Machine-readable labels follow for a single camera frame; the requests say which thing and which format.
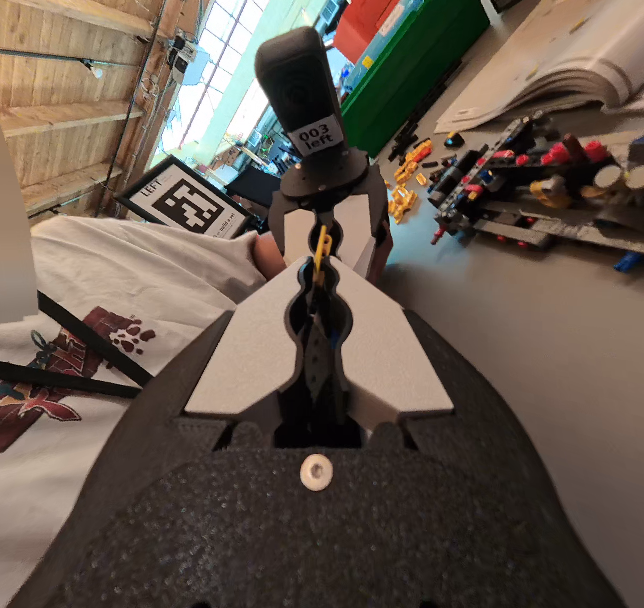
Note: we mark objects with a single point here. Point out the person's left hand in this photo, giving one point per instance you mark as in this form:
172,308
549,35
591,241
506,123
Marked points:
383,251

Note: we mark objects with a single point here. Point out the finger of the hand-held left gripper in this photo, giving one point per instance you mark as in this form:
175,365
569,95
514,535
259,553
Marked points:
357,236
299,236

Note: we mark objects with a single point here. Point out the person's white printed shirt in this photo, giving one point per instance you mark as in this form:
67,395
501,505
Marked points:
126,276

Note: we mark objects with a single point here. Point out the blue roll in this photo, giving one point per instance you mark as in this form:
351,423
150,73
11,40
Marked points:
392,30

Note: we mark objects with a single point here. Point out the pile of yellow lego pieces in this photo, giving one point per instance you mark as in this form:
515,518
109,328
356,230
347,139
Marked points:
405,185

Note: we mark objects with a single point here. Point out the red plastic case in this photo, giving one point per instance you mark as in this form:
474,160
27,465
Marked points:
377,9

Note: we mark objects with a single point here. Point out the lego car chassis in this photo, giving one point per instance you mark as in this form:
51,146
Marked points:
528,190

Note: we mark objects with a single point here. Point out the small yellow lego piece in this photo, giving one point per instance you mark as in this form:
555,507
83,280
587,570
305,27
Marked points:
322,251

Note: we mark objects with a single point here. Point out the black yellow lego piece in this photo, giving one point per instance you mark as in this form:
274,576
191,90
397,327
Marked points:
454,140

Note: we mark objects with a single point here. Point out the ceiling mounted heater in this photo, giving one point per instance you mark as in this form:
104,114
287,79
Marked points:
188,60

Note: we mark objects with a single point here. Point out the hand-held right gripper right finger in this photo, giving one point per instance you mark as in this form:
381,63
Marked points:
387,356

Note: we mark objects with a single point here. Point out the person's left forearm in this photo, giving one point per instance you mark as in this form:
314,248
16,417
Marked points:
269,258

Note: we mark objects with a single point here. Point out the green plastic bin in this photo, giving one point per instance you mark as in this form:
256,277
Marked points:
417,65

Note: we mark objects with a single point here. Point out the framed black white marker sign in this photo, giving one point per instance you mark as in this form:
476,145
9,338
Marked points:
186,201

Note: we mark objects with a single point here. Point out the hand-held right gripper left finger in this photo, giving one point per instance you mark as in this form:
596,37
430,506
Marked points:
251,356

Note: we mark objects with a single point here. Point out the blue lego connector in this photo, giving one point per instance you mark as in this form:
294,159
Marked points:
628,262

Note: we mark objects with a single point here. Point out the instruction booklet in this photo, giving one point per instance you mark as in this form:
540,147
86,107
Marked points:
553,65

